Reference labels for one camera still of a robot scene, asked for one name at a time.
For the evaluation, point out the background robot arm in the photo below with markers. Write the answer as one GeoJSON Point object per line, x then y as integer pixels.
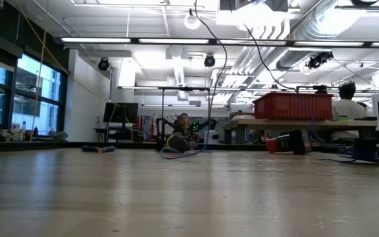
{"type": "Point", "coordinates": [163, 125]}
{"type": "Point", "coordinates": [206, 125]}

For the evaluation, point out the person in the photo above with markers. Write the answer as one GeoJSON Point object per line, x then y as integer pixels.
{"type": "Point", "coordinates": [345, 110]}
{"type": "Point", "coordinates": [184, 123]}

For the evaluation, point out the black glove blue yellow cuff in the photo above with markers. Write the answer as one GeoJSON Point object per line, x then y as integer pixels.
{"type": "Point", "coordinates": [178, 143]}

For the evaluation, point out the LED light bar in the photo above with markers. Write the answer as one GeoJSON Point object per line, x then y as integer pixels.
{"type": "Point", "coordinates": [173, 41]}

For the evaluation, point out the red black tool battery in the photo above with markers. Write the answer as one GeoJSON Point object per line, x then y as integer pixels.
{"type": "Point", "coordinates": [289, 142]}

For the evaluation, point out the large red storage bin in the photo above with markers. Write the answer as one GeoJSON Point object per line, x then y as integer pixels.
{"type": "Point", "coordinates": [293, 106]}

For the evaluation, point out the wooden table on casters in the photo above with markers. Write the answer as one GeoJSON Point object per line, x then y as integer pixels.
{"type": "Point", "coordinates": [308, 123]}

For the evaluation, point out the large glass window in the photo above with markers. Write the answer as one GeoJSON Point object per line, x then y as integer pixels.
{"type": "Point", "coordinates": [38, 82]}

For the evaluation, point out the black background rig frame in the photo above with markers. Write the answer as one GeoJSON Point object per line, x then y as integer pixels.
{"type": "Point", "coordinates": [184, 89]}

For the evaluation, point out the black round ceiling camera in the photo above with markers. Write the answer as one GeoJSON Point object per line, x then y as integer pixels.
{"type": "Point", "coordinates": [103, 64]}
{"type": "Point", "coordinates": [209, 61]}

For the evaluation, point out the black ceiling camera mount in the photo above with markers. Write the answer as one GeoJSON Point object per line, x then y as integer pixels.
{"type": "Point", "coordinates": [319, 59]}

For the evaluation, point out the silver ventilation duct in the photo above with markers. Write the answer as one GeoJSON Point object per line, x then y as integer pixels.
{"type": "Point", "coordinates": [327, 19]}

